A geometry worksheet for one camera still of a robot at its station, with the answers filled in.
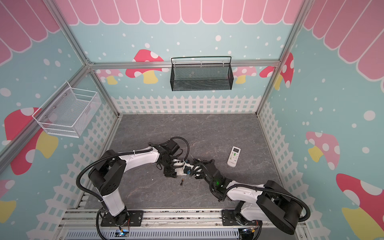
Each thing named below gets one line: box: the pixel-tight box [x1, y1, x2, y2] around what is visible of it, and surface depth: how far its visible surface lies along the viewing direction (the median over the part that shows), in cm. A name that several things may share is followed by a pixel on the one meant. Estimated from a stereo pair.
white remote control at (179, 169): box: [172, 162, 187, 176], surface depth 83 cm
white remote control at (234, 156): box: [227, 146, 242, 168], surface depth 96 cm
